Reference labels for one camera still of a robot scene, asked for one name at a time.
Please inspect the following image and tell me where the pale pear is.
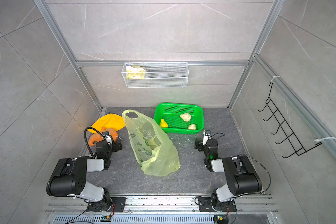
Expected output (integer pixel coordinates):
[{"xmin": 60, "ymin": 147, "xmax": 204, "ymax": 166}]
[
  {"xmin": 180, "ymin": 113, "xmax": 191, "ymax": 122},
  {"xmin": 188, "ymin": 124, "xmax": 197, "ymax": 130}
]

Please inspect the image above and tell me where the yellow-green plastic bag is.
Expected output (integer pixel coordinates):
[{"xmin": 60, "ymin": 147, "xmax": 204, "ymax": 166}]
[{"xmin": 122, "ymin": 110, "xmax": 180, "ymax": 176}]

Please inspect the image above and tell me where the yellow pear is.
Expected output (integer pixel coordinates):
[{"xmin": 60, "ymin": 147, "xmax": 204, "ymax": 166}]
[{"xmin": 160, "ymin": 119, "xmax": 169, "ymax": 128}]

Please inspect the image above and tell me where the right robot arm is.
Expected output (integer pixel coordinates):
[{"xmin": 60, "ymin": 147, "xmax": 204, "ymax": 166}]
[{"xmin": 194, "ymin": 138, "xmax": 262, "ymax": 211}]

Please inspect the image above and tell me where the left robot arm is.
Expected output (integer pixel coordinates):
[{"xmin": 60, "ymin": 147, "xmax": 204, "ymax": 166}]
[{"xmin": 46, "ymin": 139, "xmax": 122, "ymax": 212}]

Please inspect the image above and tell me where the orange plush toy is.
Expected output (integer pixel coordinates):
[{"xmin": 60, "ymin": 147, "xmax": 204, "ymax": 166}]
[{"xmin": 88, "ymin": 128, "xmax": 118, "ymax": 146}]

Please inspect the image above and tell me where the yellow bucket hat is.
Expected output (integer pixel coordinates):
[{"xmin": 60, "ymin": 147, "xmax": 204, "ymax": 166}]
[{"xmin": 88, "ymin": 113, "xmax": 125, "ymax": 133}]

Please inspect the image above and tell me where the yellow packet in basket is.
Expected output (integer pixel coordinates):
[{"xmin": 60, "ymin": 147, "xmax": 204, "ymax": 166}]
[{"xmin": 125, "ymin": 65, "xmax": 147, "ymax": 79}]

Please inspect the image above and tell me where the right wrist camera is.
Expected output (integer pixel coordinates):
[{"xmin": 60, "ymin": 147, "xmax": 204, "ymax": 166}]
[{"xmin": 203, "ymin": 130, "xmax": 211, "ymax": 145}]

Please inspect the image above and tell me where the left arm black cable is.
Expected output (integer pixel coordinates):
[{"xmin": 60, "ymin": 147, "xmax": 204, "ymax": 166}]
[{"xmin": 83, "ymin": 126, "xmax": 107, "ymax": 159}]

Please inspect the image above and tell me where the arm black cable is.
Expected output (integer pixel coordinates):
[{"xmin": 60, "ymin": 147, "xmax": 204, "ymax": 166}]
[
  {"xmin": 235, "ymin": 153, "xmax": 272, "ymax": 195},
  {"xmin": 83, "ymin": 126, "xmax": 107, "ymax": 159}
]

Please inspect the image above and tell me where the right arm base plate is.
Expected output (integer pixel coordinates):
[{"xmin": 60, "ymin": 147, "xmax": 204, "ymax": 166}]
[{"xmin": 194, "ymin": 196, "xmax": 237, "ymax": 212}]

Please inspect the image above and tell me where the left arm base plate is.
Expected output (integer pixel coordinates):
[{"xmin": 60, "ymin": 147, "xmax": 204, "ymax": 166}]
[{"xmin": 86, "ymin": 197, "xmax": 127, "ymax": 212}]

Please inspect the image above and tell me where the white wire wall basket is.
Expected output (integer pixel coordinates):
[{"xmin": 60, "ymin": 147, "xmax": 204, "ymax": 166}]
[{"xmin": 121, "ymin": 61, "xmax": 189, "ymax": 88}]

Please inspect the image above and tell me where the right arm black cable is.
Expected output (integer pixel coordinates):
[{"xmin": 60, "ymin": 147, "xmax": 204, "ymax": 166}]
[{"xmin": 235, "ymin": 153, "xmax": 272, "ymax": 195}]

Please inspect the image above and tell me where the metal mounting rail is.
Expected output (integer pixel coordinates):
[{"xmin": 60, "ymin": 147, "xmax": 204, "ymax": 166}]
[{"xmin": 40, "ymin": 194, "xmax": 282, "ymax": 224}]

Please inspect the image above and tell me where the black wall hook rack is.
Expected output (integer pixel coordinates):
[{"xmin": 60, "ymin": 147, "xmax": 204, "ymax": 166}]
[{"xmin": 258, "ymin": 82, "xmax": 322, "ymax": 159}]

